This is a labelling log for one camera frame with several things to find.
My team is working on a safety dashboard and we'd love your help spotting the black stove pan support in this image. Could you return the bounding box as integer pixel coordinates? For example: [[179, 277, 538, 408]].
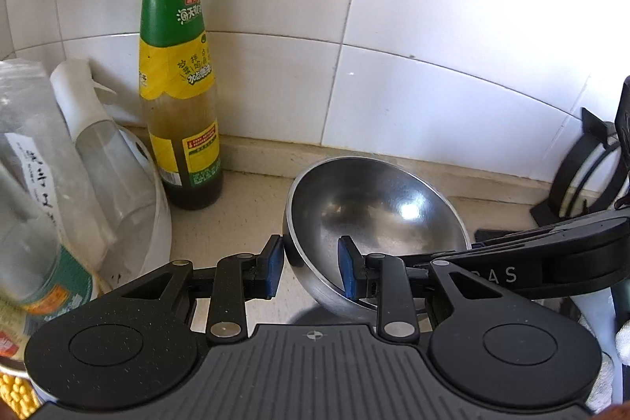
[[530, 107, 629, 227]]

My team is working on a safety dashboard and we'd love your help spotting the yellow chenille mat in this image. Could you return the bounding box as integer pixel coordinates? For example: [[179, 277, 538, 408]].
[[1, 374, 41, 419]]

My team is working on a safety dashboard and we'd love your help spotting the green yellow oyster sauce bottle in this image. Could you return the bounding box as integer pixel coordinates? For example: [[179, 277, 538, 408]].
[[139, 0, 223, 210]]

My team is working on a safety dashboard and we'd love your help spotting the white spray bottle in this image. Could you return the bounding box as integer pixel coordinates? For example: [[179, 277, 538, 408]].
[[50, 60, 155, 237]]

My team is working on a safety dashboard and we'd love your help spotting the gloved right hand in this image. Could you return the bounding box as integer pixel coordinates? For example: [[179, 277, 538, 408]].
[[571, 288, 629, 413]]

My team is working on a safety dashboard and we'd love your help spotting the steel bowl stove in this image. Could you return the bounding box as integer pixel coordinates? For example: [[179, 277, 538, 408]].
[[283, 155, 471, 323]]

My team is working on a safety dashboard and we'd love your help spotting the white turntable tray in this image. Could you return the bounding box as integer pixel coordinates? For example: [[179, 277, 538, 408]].
[[99, 127, 172, 289]]

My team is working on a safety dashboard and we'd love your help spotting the purple label clear bottle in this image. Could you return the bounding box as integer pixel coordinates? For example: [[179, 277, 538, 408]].
[[1, 168, 95, 321]]

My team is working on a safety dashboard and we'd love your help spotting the clear plastic bag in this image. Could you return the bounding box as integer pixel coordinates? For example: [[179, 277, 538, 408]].
[[1, 59, 115, 271]]

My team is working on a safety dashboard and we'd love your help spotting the yellow cap vinegar bottle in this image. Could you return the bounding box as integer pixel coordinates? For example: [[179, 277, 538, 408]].
[[0, 300, 37, 361]]

